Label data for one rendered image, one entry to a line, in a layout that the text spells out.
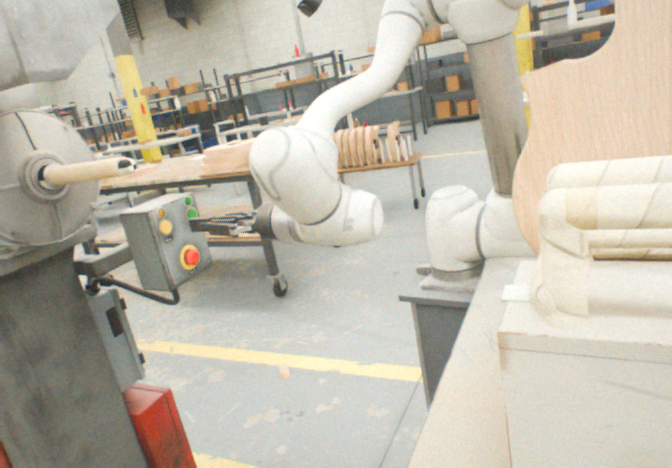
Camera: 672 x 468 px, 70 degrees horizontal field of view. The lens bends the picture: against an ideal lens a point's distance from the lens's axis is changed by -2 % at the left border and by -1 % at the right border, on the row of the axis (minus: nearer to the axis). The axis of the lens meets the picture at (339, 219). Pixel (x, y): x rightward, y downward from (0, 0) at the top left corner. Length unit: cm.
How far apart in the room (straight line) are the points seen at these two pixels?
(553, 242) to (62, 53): 63
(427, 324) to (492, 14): 83
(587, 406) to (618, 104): 41
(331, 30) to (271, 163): 1209
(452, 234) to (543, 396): 92
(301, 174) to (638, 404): 51
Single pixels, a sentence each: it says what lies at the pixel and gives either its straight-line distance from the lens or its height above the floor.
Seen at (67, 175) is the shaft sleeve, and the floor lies 125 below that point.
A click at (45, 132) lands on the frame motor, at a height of 133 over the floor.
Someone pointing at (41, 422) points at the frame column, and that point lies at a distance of 127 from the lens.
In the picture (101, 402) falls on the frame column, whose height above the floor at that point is 70.
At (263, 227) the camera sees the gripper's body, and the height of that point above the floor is 107.
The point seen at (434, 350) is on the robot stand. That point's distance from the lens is 148.
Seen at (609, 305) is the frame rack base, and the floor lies 110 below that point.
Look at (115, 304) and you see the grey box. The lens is 136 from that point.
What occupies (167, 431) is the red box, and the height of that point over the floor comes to 52.
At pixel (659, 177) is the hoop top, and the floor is 120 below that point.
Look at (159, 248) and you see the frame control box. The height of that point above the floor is 103.
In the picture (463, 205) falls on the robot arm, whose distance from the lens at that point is 133.
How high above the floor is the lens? 132
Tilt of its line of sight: 16 degrees down
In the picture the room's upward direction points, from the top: 11 degrees counter-clockwise
